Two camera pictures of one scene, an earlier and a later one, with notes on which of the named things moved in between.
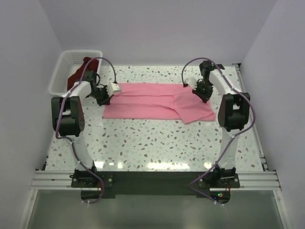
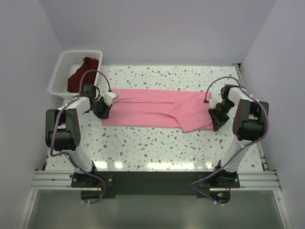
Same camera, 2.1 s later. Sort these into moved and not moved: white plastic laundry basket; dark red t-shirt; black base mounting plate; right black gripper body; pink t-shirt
Moved: pink t-shirt; right black gripper body
Not moved: black base mounting plate; dark red t-shirt; white plastic laundry basket
